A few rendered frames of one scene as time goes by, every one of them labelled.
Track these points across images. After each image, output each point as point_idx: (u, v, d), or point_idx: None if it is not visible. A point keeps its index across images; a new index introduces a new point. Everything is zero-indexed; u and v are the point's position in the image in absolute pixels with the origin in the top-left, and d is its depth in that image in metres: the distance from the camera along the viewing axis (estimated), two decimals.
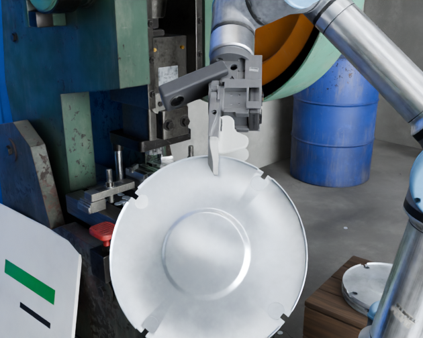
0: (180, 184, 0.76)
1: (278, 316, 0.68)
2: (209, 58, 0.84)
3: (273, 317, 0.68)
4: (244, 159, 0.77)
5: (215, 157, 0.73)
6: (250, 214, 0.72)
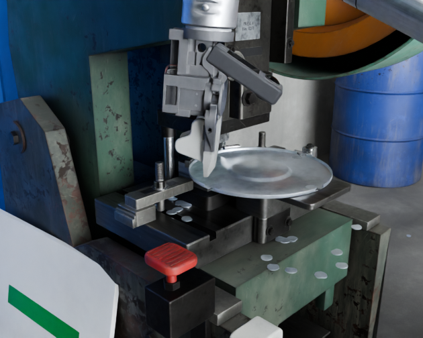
0: (309, 166, 1.05)
1: (211, 187, 0.94)
2: (235, 27, 0.68)
3: (211, 186, 0.95)
4: (178, 151, 0.73)
5: None
6: (286, 183, 0.96)
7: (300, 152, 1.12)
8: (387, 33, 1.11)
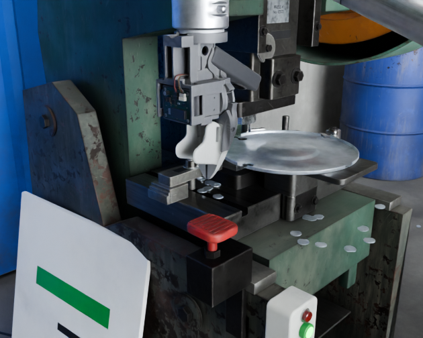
0: (268, 136, 1.16)
1: (342, 165, 0.97)
2: None
3: (339, 165, 0.97)
4: (195, 162, 0.70)
5: None
6: (317, 144, 1.10)
7: (324, 134, 1.15)
8: None
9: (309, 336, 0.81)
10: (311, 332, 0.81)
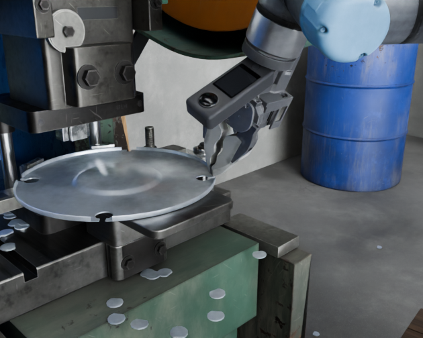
0: (64, 205, 0.65)
1: (130, 151, 0.87)
2: (254, 45, 0.62)
3: (133, 152, 0.87)
4: None
5: (224, 172, 0.74)
6: (64, 175, 0.76)
7: (191, 153, 0.85)
8: None
9: None
10: None
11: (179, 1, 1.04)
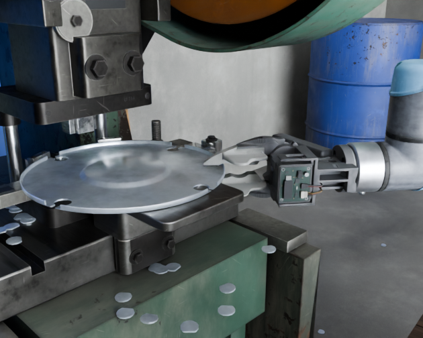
0: (158, 197, 0.64)
1: None
2: None
3: None
4: None
5: (217, 153, 0.73)
6: (75, 188, 0.67)
7: (199, 146, 0.83)
8: (210, 20, 0.99)
9: None
10: None
11: None
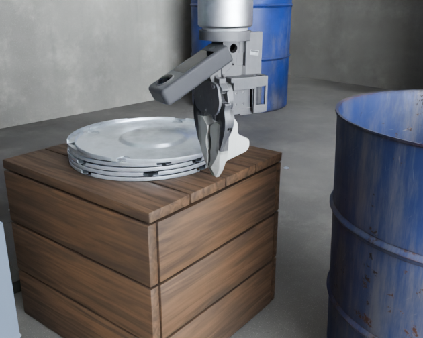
0: (102, 149, 0.88)
1: None
2: (201, 26, 0.67)
3: None
4: None
5: (222, 167, 0.73)
6: (118, 131, 0.99)
7: None
8: None
9: None
10: None
11: None
